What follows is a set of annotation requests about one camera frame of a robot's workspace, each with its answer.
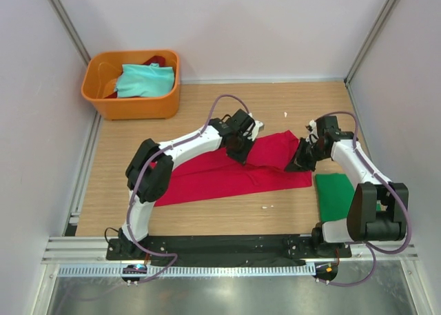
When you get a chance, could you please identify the slotted cable duct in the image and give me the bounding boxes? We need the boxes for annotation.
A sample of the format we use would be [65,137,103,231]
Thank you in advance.
[58,263,316,278]

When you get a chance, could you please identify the aluminium frame rail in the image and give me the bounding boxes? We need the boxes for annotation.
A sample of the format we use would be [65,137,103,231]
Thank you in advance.
[41,211,420,265]

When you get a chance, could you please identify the teal t-shirt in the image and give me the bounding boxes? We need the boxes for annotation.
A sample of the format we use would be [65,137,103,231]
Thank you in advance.
[114,63,175,99]

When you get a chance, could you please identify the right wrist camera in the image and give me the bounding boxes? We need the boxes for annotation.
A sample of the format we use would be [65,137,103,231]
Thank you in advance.
[305,115,341,143]

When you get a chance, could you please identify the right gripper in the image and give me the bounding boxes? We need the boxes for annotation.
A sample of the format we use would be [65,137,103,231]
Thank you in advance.
[285,137,328,173]

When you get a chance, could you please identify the red t-shirt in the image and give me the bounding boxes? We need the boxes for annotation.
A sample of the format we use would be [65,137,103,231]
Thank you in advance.
[155,130,312,207]

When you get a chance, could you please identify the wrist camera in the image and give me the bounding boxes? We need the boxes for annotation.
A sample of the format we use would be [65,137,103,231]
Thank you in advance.
[305,115,341,143]
[221,109,265,141]

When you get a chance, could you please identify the orange garment in bin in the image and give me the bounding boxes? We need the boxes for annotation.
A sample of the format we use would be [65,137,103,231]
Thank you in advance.
[103,78,118,99]

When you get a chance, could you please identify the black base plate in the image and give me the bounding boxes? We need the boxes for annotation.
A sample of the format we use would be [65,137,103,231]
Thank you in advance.
[106,234,351,267]

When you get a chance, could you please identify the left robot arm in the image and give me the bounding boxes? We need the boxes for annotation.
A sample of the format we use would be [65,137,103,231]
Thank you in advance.
[118,113,264,260]

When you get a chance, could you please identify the folded green t-shirt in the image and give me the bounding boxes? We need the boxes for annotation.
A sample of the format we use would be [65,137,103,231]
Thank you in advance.
[314,173,383,223]

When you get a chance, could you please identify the dark red garment in bin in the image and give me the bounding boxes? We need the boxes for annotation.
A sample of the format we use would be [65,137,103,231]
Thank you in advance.
[143,55,166,68]

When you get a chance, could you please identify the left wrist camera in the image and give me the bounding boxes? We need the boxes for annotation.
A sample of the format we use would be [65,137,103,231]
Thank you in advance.
[221,109,265,141]

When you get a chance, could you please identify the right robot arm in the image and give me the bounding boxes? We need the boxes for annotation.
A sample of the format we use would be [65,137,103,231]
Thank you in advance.
[285,131,411,257]

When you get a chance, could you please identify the orange plastic bin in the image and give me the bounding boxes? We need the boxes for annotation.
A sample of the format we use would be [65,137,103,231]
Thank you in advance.
[81,50,181,120]

